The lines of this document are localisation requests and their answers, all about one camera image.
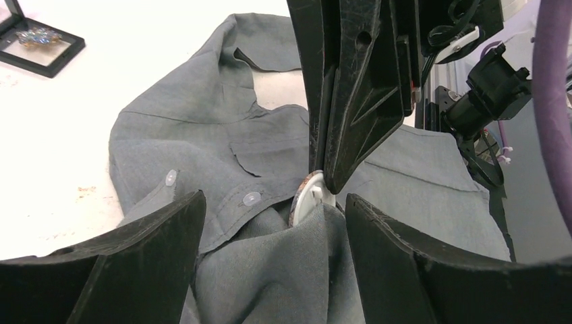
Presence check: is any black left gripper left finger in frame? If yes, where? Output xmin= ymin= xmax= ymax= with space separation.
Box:
xmin=1 ymin=191 xmax=206 ymax=323

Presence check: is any small gold brooch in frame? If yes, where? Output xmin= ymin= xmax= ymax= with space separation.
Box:
xmin=16 ymin=27 xmax=62 ymax=48

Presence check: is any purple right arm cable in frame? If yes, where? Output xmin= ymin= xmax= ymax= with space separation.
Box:
xmin=480 ymin=0 xmax=572 ymax=238

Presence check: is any grey button-up shirt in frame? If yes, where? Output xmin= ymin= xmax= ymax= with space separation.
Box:
xmin=109 ymin=13 xmax=510 ymax=323

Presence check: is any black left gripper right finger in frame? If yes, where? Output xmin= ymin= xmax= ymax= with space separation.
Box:
xmin=345 ymin=194 xmax=571 ymax=323

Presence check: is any black frame stand right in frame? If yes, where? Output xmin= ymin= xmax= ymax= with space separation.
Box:
xmin=1 ymin=0 xmax=86 ymax=78

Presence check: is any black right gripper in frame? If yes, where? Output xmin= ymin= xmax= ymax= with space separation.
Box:
xmin=287 ymin=0 xmax=504 ymax=194

